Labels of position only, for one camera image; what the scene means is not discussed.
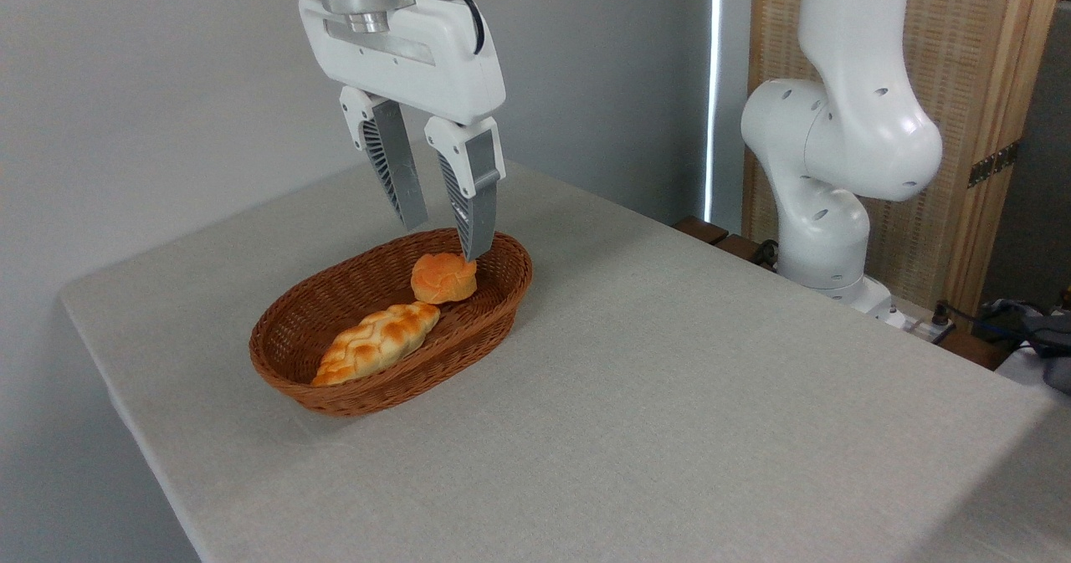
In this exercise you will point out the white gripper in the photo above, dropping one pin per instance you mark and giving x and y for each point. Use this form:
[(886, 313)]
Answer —
[(435, 53)]

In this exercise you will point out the round knotted bread roll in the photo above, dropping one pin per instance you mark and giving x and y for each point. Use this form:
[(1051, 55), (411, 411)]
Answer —
[(442, 280)]

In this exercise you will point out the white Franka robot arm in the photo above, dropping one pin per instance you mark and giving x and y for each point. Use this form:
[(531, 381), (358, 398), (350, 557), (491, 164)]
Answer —
[(845, 128)]

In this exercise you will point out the long braided bread loaf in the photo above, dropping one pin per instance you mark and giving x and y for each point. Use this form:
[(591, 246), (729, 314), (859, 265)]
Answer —
[(376, 341)]

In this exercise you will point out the brown woven wicker basket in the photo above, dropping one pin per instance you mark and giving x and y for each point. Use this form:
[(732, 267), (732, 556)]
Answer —
[(335, 295)]

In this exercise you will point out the dark brown wooden platform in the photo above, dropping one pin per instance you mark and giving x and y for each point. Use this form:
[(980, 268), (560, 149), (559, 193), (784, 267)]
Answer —
[(707, 231)]

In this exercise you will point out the bright vertical light strip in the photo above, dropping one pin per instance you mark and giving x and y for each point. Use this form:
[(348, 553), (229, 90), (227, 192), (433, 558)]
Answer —
[(714, 86)]

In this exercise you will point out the grey linen tablecloth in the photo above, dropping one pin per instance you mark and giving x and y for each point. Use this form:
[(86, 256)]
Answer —
[(669, 396)]

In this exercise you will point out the wooden woven folding screen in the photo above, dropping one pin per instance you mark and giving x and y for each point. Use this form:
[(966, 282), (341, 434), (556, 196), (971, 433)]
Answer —
[(971, 53)]

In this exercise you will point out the metal screen hinge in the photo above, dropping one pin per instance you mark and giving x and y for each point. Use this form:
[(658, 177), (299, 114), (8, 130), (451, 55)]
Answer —
[(993, 164)]

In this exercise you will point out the blue grey crumpled fabric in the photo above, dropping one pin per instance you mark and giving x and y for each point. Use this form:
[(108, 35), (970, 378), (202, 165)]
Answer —
[(1033, 329)]

